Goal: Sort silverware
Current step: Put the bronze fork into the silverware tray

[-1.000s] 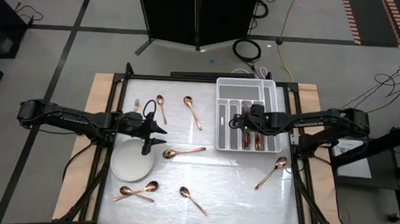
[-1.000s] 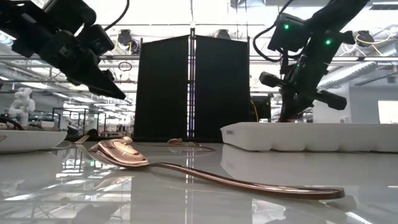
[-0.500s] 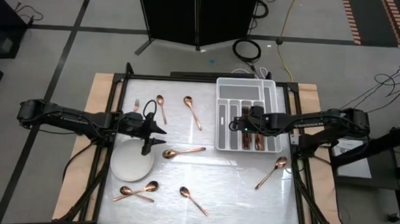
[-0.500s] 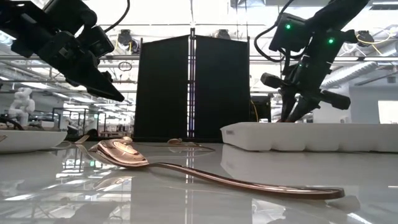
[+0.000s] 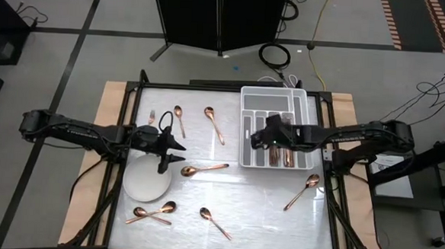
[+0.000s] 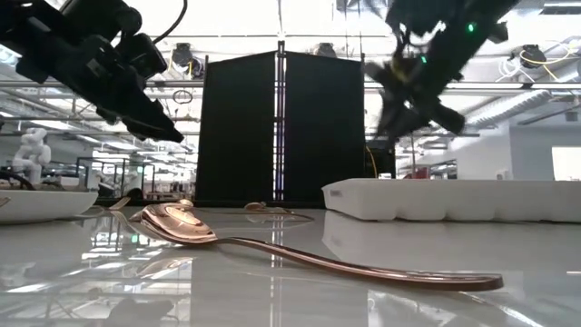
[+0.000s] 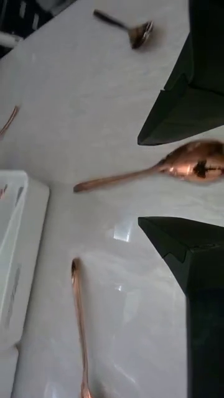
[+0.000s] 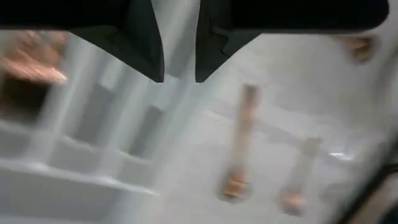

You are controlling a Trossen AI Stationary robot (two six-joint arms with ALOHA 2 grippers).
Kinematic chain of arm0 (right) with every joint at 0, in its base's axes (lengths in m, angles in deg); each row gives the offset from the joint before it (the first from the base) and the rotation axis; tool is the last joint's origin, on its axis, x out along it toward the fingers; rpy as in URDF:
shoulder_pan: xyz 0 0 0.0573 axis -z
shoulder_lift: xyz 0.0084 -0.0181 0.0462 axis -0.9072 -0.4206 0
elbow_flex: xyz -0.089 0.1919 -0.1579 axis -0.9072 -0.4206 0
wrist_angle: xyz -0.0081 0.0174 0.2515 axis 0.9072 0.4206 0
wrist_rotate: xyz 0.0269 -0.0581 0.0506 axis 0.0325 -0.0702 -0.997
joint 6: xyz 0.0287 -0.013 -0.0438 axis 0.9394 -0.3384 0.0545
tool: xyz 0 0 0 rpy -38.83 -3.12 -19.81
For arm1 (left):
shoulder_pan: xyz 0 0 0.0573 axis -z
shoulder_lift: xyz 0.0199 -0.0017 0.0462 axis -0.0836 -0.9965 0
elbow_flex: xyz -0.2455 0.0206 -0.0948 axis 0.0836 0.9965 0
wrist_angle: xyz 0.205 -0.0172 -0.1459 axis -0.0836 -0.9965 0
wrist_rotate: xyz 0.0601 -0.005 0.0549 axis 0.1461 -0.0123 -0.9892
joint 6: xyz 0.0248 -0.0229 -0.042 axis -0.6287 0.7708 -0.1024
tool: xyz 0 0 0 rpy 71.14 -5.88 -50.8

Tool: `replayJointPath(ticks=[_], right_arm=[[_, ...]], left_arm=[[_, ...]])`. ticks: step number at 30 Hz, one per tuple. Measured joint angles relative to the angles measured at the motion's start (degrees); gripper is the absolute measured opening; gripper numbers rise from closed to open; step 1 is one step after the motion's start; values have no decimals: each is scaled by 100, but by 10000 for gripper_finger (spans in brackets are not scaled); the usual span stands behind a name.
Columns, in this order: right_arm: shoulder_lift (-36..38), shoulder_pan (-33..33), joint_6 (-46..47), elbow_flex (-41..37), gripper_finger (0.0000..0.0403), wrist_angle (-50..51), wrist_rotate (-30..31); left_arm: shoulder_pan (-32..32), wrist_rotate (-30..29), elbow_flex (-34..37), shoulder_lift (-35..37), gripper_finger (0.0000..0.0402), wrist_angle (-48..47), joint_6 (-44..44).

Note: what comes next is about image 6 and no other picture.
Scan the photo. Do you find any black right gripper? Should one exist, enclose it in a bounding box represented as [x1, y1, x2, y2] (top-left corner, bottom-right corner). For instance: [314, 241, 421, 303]
[377, 45, 467, 137]

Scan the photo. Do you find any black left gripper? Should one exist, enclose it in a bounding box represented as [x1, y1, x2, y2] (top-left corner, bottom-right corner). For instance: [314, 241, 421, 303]
[54, 35, 185, 143]

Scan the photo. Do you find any white plastic cutlery tray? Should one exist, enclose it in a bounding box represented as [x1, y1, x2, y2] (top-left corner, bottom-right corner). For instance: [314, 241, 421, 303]
[320, 177, 581, 223]

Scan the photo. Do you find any black equipment cabinet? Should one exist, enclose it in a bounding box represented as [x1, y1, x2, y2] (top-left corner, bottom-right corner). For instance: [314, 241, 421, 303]
[364, 137, 398, 180]

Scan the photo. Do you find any white robot figure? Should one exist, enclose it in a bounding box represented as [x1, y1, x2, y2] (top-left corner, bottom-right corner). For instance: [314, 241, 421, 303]
[10, 126, 53, 185]
[94, 168, 120, 191]

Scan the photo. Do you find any black folding partition screen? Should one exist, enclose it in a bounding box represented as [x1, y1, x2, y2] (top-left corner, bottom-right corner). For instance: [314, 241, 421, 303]
[194, 39, 367, 208]

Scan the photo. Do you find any white round plate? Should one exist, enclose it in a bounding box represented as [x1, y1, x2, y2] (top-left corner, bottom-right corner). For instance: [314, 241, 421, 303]
[0, 189, 100, 224]

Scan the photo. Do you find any black curved object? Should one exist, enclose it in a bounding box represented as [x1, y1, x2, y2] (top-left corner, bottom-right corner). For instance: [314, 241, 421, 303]
[0, 168, 41, 192]

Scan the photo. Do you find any bright white panel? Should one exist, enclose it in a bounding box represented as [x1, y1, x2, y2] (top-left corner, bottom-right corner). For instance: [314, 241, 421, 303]
[551, 145, 581, 182]

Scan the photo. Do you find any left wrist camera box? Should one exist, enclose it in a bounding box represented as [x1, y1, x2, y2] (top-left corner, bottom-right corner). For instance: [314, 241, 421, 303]
[115, 30, 169, 81]

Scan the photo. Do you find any black ceiling cable reel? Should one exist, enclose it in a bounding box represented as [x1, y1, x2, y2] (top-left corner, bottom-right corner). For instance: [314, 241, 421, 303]
[171, 41, 204, 79]
[518, 43, 549, 70]
[316, 41, 339, 59]

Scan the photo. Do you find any silver ventilation duct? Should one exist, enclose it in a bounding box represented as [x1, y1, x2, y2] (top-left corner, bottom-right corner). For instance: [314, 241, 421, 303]
[462, 88, 581, 134]

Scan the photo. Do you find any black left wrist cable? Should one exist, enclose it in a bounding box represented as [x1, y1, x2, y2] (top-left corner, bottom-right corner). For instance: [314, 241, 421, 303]
[151, 0, 190, 46]

